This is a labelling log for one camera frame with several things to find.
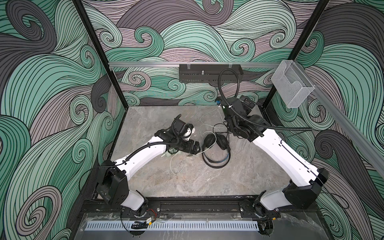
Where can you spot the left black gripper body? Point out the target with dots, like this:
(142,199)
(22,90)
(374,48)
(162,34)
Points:
(186,146)

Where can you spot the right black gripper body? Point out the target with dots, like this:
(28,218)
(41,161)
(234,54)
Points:
(232,126)

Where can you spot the black headphones with blue band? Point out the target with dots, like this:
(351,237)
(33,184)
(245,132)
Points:
(216,150)

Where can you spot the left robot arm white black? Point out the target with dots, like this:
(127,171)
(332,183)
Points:
(113,177)

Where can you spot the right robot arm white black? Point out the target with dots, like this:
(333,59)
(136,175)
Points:
(306,180)

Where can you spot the mint green headphones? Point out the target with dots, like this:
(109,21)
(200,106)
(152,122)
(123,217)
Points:
(177,156)

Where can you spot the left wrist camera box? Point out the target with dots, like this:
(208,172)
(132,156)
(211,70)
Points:
(188,133)

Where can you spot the clear plastic wall bin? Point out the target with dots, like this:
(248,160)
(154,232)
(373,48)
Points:
(292,83)

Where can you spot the black perforated wall tray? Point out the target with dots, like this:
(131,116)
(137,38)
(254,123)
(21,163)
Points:
(205,73)

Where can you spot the white slotted cable duct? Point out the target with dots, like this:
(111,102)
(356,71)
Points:
(176,226)

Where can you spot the aluminium horizontal rail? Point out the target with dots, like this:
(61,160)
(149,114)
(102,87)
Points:
(152,64)

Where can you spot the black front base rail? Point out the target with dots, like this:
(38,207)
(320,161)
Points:
(168,205)

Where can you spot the black frame post right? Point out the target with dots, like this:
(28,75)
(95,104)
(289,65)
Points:
(309,27)

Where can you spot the black frame post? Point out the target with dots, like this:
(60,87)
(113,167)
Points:
(96,43)
(309,27)

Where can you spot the black frame post left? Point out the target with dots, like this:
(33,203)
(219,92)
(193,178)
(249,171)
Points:
(96,43)

